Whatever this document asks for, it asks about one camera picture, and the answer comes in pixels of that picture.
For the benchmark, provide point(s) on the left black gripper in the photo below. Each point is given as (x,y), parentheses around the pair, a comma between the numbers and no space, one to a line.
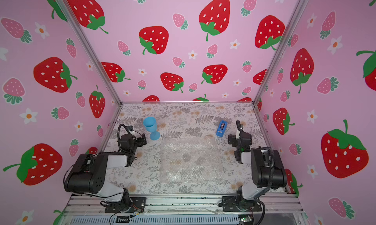
(140,139)

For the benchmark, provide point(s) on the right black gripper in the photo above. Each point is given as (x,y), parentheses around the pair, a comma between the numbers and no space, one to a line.
(232,139)

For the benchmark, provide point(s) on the blue tape dispenser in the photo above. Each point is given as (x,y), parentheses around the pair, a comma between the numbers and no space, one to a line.
(221,128)

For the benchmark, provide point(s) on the blue plastic wine glass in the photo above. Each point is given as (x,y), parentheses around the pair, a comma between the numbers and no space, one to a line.
(151,126)

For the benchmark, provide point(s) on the clear bubble wrap sheet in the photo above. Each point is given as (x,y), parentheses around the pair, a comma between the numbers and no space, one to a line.
(190,160)

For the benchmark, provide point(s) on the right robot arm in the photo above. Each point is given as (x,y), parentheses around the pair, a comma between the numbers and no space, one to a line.
(267,169)

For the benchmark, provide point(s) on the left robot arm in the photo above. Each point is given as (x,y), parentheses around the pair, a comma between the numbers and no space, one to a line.
(88,175)

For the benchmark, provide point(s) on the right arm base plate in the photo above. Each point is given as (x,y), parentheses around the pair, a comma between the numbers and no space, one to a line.
(241,203)

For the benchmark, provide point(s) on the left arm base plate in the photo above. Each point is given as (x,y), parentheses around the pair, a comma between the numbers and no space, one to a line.
(127,205)

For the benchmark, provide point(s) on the aluminium rail frame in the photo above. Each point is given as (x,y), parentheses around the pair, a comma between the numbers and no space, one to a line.
(183,204)

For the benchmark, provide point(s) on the white vented cable duct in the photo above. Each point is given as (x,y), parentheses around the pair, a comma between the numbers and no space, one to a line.
(157,220)

